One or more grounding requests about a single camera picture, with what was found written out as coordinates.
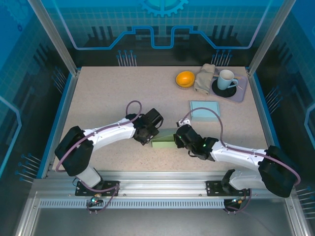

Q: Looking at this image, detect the black round saucer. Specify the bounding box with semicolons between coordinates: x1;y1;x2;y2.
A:
211;78;237;98

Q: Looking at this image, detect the orange bowl with patterned outside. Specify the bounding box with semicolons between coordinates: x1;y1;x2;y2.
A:
175;70;196;89

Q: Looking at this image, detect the beige folded cloth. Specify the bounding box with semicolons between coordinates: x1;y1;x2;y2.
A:
193;63;215;95

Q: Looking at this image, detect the lavender tray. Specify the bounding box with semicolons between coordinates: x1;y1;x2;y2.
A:
208;67;248;103

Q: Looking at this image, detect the light blue mug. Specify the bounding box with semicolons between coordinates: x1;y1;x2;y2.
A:
217;69;239;90

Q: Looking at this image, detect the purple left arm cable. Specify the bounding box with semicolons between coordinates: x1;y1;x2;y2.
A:
56;99;143;215

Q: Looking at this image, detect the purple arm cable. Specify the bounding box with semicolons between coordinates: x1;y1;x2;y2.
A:
181;107;301;214
56;99;143;215

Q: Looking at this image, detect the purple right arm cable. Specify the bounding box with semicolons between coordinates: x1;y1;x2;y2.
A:
181;107;301;214

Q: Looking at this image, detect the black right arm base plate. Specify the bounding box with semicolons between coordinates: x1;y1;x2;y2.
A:
206;180;252;197

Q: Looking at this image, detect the aluminium mounting rail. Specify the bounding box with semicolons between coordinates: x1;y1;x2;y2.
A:
31;171;296;199

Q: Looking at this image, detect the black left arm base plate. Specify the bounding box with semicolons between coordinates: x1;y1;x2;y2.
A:
75;180;121;197

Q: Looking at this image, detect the slotted aluminium cable duct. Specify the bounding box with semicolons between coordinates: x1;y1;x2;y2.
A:
38;199;227;209

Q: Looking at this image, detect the aluminium frame post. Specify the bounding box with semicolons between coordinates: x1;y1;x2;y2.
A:
247;0;296;77
28;0;81;77

